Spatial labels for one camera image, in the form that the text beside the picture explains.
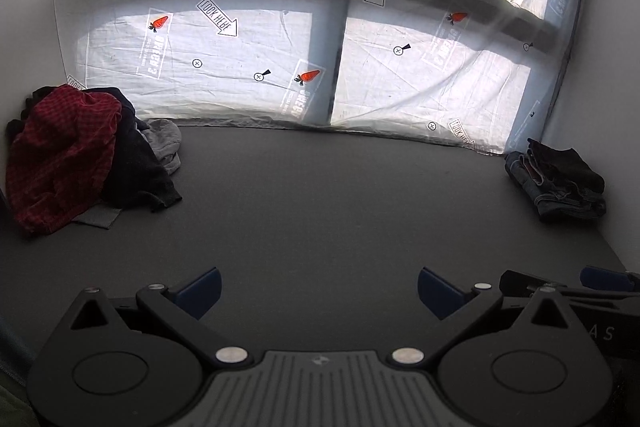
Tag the red checked garment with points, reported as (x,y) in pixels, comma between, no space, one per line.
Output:
(60,157)

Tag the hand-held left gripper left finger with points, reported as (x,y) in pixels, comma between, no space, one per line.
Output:
(200,292)

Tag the white printed sheet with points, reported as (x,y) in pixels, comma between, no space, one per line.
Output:
(225,57)

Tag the small grey cloth piece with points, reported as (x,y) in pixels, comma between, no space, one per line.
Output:
(97,217)

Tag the folded blue jeans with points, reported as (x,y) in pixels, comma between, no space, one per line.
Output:
(550,202)

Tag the navy sweater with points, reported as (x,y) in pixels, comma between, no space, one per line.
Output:
(140,172)

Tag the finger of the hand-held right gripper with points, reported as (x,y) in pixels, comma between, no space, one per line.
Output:
(605,278)
(515,281)

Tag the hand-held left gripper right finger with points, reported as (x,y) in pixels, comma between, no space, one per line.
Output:
(437,292)

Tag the grey garment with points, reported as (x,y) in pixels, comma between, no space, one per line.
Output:
(165,142)

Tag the black knit sweater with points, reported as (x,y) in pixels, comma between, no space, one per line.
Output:
(565,164)

